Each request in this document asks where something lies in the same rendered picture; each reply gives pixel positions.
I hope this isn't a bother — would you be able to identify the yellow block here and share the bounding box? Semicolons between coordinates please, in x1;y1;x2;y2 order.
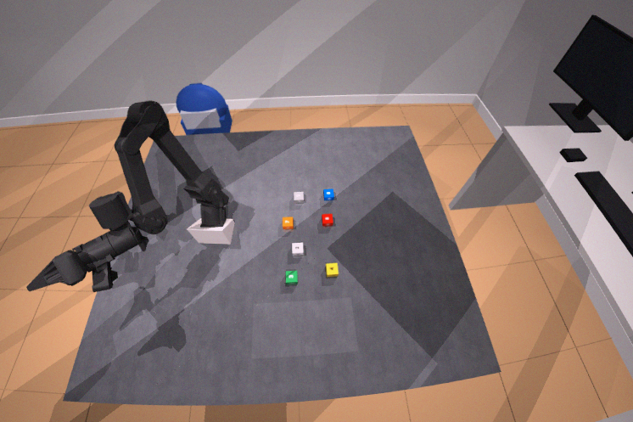
326;263;338;277

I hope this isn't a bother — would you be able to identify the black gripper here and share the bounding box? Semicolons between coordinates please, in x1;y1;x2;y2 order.
26;234;118;291

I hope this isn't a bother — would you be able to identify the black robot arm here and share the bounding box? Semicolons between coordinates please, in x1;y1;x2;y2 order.
86;100;229;292

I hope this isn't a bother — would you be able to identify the green block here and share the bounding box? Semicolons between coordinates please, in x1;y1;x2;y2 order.
286;271;298;284

